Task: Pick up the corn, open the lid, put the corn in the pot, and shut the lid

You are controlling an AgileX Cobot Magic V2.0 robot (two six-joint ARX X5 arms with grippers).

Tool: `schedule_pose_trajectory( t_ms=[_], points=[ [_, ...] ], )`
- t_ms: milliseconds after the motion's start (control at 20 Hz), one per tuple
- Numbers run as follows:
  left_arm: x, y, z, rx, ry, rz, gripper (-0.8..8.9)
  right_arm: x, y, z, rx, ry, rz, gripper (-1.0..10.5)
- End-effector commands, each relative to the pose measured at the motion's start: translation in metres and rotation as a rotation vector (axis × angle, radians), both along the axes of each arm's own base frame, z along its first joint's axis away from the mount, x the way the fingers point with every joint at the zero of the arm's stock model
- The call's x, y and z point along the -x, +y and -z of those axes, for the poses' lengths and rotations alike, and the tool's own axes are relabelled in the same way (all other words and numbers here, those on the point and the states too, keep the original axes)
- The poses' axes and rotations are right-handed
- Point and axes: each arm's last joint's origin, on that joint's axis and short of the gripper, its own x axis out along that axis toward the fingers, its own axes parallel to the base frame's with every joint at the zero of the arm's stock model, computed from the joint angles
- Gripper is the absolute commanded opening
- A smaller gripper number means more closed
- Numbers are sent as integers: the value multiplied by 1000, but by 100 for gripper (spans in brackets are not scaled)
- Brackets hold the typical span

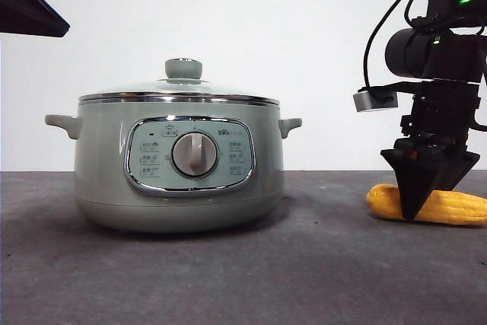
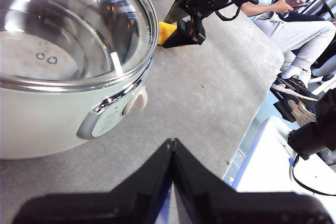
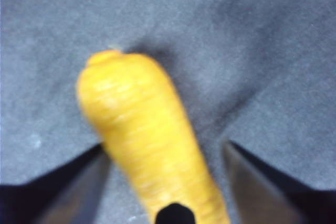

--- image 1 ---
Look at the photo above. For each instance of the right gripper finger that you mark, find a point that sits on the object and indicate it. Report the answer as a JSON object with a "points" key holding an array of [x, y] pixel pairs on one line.
{"points": [[414, 184], [454, 171]]}

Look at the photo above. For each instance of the pale green electric cooking pot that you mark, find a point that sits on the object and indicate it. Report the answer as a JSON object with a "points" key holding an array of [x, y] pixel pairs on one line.
{"points": [[102, 173]]}

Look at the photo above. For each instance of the yellow corn cob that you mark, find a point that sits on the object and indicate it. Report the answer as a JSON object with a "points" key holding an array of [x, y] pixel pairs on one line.
{"points": [[456, 209]]}

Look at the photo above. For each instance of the glass lid with green knob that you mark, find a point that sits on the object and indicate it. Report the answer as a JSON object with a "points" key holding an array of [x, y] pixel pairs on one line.
{"points": [[183, 70]]}

